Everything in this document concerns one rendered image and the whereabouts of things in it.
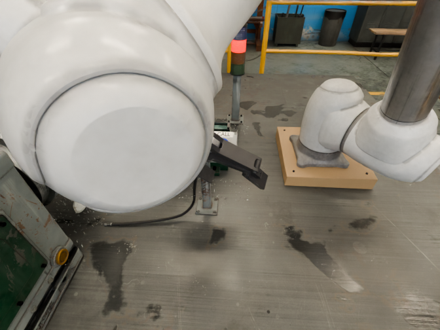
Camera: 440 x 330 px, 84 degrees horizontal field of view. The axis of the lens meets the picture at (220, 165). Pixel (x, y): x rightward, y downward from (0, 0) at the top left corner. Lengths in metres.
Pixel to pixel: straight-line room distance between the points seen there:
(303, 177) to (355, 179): 0.17
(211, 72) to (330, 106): 0.66
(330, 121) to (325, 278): 0.44
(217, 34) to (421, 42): 0.48
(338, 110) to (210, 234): 0.52
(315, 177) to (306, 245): 0.24
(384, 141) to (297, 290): 0.43
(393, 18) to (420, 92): 5.37
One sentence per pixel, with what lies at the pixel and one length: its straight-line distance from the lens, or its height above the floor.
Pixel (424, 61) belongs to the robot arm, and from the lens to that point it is 0.62.
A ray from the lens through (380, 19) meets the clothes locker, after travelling 5.97.
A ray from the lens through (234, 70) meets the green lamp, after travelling 1.08.
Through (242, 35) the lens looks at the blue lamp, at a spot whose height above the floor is 1.18.
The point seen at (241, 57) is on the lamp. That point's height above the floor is 1.10.
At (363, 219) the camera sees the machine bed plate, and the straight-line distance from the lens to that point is 0.88.
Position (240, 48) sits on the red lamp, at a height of 1.14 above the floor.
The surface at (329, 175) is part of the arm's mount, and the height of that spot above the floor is 0.85.
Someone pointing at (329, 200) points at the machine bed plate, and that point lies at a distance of 0.89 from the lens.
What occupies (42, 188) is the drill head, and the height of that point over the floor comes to 1.02.
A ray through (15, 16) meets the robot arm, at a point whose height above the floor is 1.38.
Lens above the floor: 1.42
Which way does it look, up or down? 41 degrees down
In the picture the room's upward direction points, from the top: straight up
